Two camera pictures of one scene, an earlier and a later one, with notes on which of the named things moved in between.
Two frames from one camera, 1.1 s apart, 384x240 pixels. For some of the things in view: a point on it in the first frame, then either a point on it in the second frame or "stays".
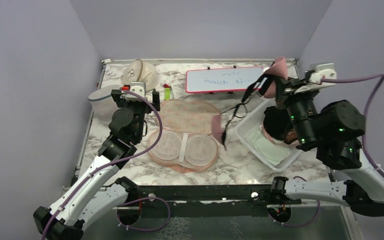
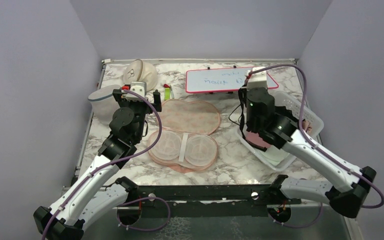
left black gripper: (123, 103) stays
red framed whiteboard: (221, 79) stays
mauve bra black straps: (268, 85) to (253, 139)
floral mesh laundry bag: (184, 142) stays
